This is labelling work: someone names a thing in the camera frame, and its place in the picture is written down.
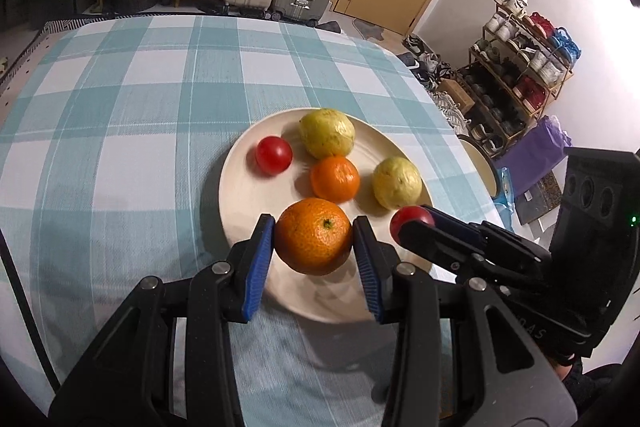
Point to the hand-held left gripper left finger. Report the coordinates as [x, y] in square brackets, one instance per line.
[257, 272]

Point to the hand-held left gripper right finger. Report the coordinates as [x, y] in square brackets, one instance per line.
[370, 277]

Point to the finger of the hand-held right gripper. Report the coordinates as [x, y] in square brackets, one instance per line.
[455, 221]
[450, 252]

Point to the red tomato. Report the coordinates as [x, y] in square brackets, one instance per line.
[274, 155]
[406, 218]

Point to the orange mandarin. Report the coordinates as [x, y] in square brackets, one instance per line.
[335, 178]
[313, 237]

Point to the small yellow green guava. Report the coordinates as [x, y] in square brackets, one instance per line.
[397, 182]

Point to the cream round plate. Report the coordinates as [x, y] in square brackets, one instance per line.
[250, 202]

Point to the large yellow green guava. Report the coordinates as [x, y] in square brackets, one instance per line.
[327, 133]

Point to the blue plastic bag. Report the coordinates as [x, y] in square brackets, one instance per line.
[505, 189]

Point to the cream bin with black rim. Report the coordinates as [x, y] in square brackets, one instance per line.
[482, 162]

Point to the dark patterned bag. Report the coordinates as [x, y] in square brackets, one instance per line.
[540, 197]

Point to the purple bag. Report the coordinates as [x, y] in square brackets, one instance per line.
[535, 152]

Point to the small cardboard box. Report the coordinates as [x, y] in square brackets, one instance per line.
[456, 94]

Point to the scattered sneakers pile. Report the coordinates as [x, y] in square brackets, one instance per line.
[430, 67]

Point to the wooden shoe rack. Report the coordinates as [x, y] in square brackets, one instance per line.
[550, 94]

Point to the rows of assorted shoes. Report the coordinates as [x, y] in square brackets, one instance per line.
[525, 52]

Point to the teal white checked tablecloth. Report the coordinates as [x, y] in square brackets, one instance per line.
[125, 132]

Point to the grey beige door mat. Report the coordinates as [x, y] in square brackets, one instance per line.
[367, 29]

